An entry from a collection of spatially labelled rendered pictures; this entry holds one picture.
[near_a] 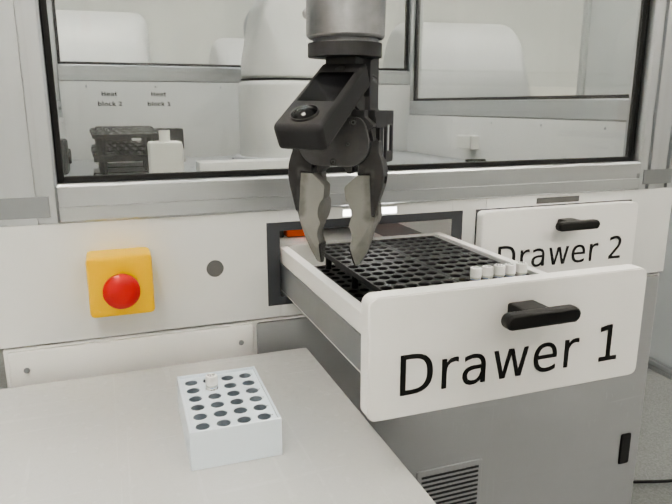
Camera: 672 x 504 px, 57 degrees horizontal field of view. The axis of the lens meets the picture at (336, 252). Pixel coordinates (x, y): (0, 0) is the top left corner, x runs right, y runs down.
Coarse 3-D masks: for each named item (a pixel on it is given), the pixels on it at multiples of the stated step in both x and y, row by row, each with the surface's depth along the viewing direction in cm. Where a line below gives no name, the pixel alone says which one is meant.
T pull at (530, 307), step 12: (528, 300) 55; (516, 312) 51; (528, 312) 51; (540, 312) 51; (552, 312) 52; (564, 312) 52; (576, 312) 52; (504, 324) 51; (516, 324) 51; (528, 324) 51; (540, 324) 51; (552, 324) 52
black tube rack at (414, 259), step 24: (384, 240) 84; (408, 240) 84; (432, 240) 84; (336, 264) 73; (360, 264) 71; (384, 264) 72; (408, 264) 71; (432, 264) 72; (456, 264) 71; (480, 264) 71; (360, 288) 72
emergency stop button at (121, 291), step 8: (112, 280) 68; (120, 280) 68; (128, 280) 69; (136, 280) 70; (104, 288) 68; (112, 288) 68; (120, 288) 68; (128, 288) 69; (136, 288) 69; (104, 296) 69; (112, 296) 68; (120, 296) 69; (128, 296) 69; (136, 296) 70; (112, 304) 69; (120, 304) 69; (128, 304) 69
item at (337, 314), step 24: (336, 240) 87; (456, 240) 87; (288, 264) 79; (312, 264) 85; (288, 288) 79; (312, 288) 70; (336, 288) 64; (312, 312) 70; (336, 312) 63; (360, 312) 57; (336, 336) 63; (360, 336) 57; (360, 360) 57
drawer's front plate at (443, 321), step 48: (432, 288) 52; (480, 288) 53; (528, 288) 55; (576, 288) 57; (624, 288) 59; (384, 336) 51; (432, 336) 52; (480, 336) 54; (528, 336) 56; (576, 336) 58; (624, 336) 60; (384, 384) 52; (432, 384) 53; (480, 384) 55; (528, 384) 57
